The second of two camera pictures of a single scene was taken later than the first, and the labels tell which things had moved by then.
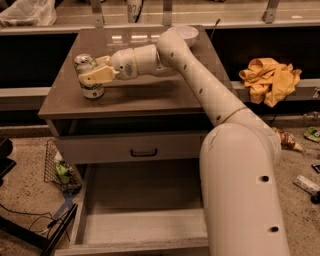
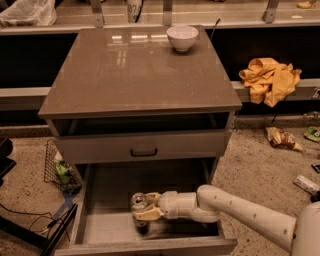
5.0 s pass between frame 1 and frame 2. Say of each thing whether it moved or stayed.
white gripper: moved
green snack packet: stayed
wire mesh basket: stayed
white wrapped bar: stayed
